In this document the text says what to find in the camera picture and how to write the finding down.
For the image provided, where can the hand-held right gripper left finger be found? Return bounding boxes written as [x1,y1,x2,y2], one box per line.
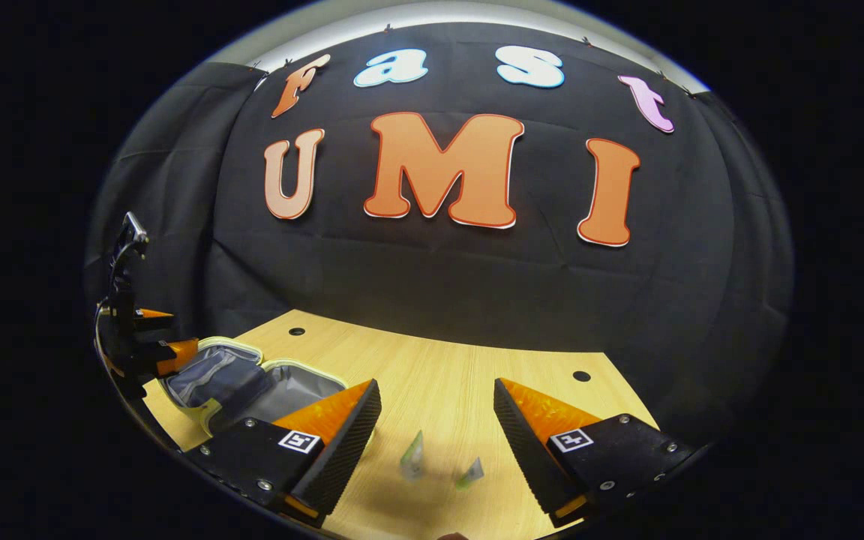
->
[181,378,383,520]

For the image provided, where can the white tube green label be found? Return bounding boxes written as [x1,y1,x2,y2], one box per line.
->
[400,430,427,481]

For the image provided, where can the white tube green cap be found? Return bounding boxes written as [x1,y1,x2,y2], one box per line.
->
[454,456,485,492]

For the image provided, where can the pale yellow suitcase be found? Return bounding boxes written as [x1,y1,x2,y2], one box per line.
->
[158,336,350,452]

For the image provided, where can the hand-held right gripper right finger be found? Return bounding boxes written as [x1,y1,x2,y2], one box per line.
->
[492,377,697,530]

